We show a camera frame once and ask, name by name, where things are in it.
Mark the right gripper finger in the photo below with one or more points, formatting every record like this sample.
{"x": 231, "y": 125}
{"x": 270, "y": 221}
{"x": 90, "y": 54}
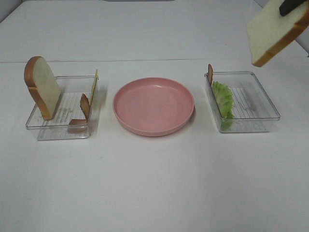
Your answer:
{"x": 288, "y": 5}

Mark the bread slice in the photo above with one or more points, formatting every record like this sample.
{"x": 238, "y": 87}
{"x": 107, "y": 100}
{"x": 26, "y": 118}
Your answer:
{"x": 42, "y": 86}
{"x": 269, "y": 32}

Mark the tray bacon strip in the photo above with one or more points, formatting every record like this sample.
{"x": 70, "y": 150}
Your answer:
{"x": 79, "y": 125}
{"x": 210, "y": 74}

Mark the green lettuce leaf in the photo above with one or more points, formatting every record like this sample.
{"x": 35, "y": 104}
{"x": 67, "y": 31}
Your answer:
{"x": 224, "y": 98}

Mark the yellow cheese slice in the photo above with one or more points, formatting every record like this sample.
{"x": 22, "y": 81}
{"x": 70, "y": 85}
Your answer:
{"x": 93, "y": 87}

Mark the right clear plastic tray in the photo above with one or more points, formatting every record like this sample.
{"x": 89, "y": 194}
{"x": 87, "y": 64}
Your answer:
{"x": 253, "y": 110}

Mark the clear plastic tray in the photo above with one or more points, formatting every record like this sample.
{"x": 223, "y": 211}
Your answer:
{"x": 253, "y": 110}
{"x": 72, "y": 88}

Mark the pink round plate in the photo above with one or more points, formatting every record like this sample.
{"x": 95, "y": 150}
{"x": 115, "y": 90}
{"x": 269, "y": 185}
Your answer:
{"x": 153, "y": 106}

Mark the left clear plastic tray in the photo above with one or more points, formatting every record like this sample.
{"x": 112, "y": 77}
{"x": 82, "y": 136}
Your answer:
{"x": 72, "y": 88}

